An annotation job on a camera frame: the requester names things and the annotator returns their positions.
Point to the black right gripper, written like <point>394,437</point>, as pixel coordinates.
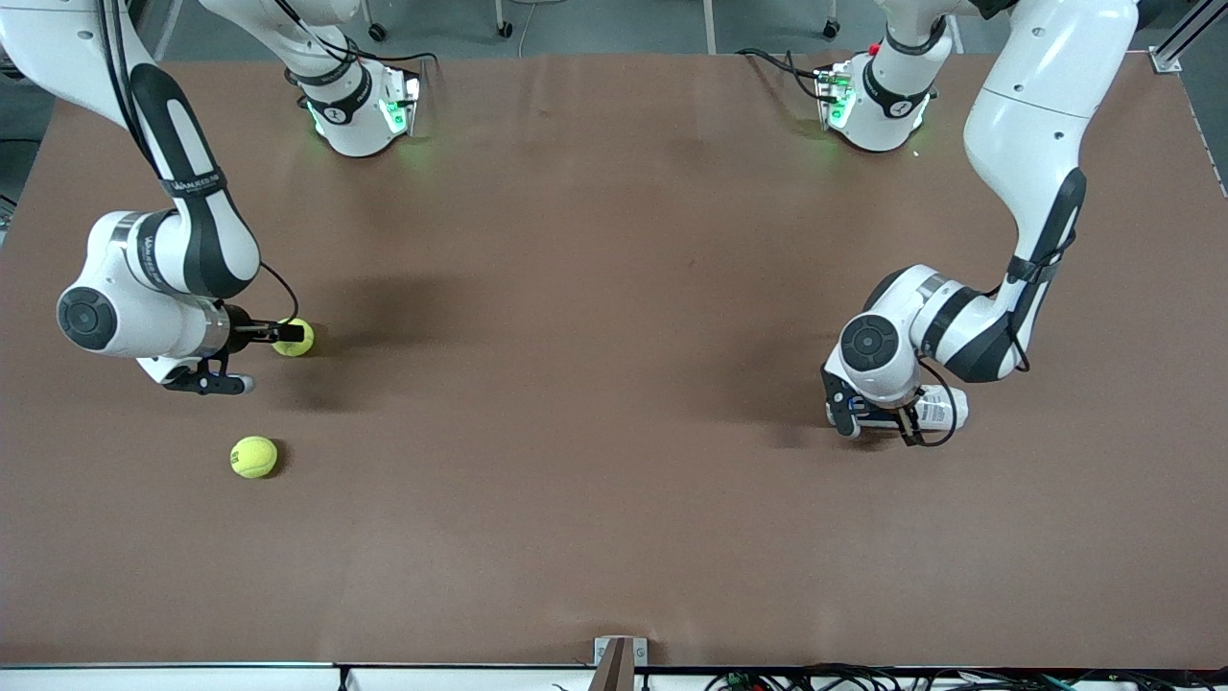
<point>242,330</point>

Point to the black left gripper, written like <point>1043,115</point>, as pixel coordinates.
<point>912,421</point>

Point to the yellow tennis ball black print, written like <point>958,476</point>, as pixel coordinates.
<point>291,351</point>

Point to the clear tennis ball can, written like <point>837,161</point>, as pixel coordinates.
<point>945,408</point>

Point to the yellow tennis ball brown print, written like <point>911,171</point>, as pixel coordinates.
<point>253,458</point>

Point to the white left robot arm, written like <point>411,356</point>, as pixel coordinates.
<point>1027,125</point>

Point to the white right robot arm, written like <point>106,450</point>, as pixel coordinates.
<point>115,278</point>

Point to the metal base connector plate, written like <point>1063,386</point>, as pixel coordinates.
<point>827,91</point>
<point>411,96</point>

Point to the brown paper table cover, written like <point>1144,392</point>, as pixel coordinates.
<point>614,528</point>

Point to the white vertical pole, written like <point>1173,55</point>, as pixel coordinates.
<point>709,24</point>

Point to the white table edge rail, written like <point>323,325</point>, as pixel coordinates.
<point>144,679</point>

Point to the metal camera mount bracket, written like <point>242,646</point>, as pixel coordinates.
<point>619,667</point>

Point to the aluminium frame profile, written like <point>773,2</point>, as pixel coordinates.
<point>1166,59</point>

